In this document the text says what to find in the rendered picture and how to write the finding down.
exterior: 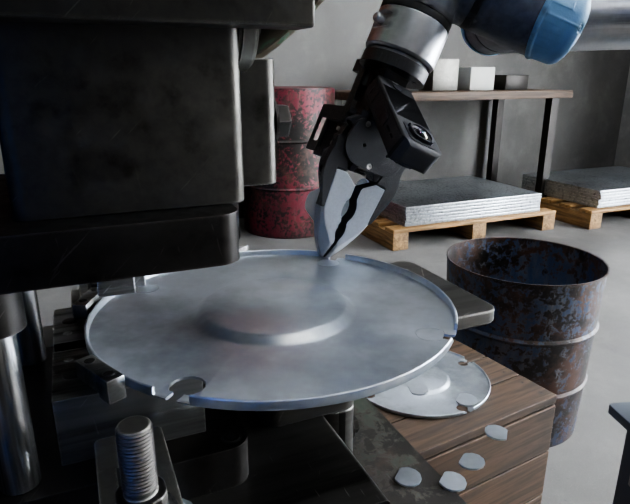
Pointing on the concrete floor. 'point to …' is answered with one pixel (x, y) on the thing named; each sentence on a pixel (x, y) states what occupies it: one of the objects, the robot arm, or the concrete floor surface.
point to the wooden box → (506, 400)
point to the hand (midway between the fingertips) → (330, 247)
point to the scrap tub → (535, 312)
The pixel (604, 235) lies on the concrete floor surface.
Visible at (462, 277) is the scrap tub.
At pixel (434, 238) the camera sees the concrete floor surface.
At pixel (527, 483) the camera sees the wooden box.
